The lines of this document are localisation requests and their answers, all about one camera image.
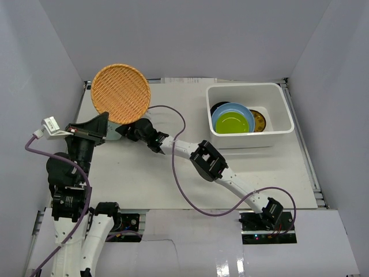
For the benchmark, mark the celadon rectangular plate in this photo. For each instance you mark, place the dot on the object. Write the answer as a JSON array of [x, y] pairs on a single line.
[[112, 134]]

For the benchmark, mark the light blue round plate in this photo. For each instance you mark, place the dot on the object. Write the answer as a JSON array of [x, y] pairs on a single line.
[[235, 107]]

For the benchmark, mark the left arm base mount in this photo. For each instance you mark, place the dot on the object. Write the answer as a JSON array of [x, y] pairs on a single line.
[[126, 222]]

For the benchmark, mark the yellow patterned plate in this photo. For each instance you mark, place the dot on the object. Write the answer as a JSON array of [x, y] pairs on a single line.
[[260, 121]]

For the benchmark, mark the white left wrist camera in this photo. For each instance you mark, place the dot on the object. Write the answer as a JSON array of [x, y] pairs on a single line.
[[50, 130]]

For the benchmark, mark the orange woven round plate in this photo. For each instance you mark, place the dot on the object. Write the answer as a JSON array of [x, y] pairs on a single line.
[[122, 91]]

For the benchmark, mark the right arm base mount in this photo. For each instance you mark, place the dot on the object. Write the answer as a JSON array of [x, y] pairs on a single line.
[[254, 232]]

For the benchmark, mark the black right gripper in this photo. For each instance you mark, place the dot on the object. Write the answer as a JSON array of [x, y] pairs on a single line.
[[124, 130]]

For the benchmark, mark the green round plate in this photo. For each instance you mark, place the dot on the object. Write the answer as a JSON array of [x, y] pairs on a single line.
[[231, 123]]

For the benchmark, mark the white plastic bin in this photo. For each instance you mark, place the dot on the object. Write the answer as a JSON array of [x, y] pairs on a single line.
[[266, 98]]

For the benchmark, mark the black round plate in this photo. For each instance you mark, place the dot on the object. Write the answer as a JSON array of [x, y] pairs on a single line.
[[216, 106]]

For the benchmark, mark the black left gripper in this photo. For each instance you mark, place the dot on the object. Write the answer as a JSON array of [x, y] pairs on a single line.
[[87, 134]]

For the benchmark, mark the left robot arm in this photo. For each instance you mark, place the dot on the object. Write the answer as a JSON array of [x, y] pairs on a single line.
[[80, 231]]

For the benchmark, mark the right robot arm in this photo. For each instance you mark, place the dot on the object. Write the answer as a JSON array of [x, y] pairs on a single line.
[[209, 164]]

